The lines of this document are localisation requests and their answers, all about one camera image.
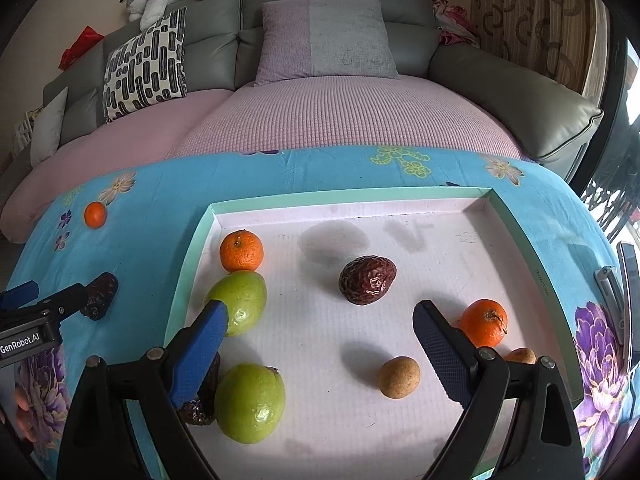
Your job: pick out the pink sofa cover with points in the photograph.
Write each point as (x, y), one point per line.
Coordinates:
(325, 110)

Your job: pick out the blue floral blanket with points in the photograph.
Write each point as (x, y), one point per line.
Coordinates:
(150, 200)

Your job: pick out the white rack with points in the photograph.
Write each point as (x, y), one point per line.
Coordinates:
(22, 132)

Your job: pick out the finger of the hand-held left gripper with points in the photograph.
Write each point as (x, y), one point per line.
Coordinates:
(65, 300)
(20, 294)

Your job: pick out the white tray with green rim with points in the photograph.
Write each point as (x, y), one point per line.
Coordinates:
(325, 330)

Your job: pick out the grey flat device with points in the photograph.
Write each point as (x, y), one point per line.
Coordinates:
(610, 295)

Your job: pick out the pink and red cloth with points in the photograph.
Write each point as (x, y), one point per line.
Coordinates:
(452, 22)

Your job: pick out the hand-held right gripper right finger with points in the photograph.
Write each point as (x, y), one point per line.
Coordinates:
(442, 355)

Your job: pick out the orange with stem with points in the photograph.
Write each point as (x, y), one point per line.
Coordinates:
(241, 252)
(482, 322)

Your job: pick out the grey leather sofa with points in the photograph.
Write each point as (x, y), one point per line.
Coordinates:
(500, 85)

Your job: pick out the small orange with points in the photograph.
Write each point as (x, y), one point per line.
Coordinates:
(95, 215)

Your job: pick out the lilac and grey pillow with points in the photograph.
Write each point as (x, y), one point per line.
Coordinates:
(325, 40)

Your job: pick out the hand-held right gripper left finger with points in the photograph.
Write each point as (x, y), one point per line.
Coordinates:
(200, 355)

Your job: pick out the green mango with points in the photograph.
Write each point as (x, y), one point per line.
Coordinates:
(250, 402)
(240, 302)

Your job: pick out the brown patterned curtain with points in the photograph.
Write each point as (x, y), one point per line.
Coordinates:
(540, 20)

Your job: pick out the black and white patterned pillow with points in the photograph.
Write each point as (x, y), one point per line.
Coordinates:
(145, 65)

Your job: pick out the long dark red date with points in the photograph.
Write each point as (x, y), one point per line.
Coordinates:
(102, 292)

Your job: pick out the red bag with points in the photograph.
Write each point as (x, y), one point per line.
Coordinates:
(82, 47)

